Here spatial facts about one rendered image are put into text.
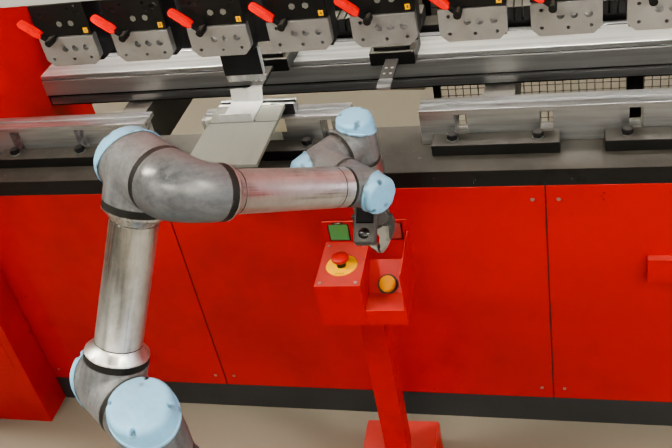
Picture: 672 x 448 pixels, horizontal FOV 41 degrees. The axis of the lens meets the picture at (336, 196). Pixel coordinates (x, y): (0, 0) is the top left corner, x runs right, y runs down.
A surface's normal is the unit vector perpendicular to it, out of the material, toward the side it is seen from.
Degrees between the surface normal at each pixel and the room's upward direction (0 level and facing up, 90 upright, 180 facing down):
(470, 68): 90
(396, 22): 90
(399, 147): 0
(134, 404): 7
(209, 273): 90
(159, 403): 7
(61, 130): 90
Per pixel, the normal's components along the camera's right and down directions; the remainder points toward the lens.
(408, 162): -0.17, -0.80
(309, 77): -0.20, 0.60
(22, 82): 0.96, -0.02
